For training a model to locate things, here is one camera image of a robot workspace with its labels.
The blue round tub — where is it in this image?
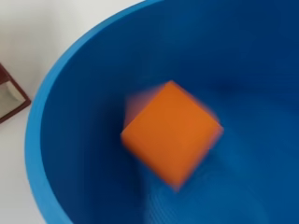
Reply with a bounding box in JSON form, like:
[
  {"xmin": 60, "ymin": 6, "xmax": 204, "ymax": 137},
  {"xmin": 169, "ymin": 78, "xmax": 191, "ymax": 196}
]
[{"xmin": 24, "ymin": 0, "xmax": 299, "ymax": 224}]

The orange cube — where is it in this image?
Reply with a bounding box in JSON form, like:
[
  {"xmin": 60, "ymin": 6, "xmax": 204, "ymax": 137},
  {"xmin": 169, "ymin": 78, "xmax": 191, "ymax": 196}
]
[{"xmin": 120, "ymin": 79, "xmax": 224, "ymax": 192}]

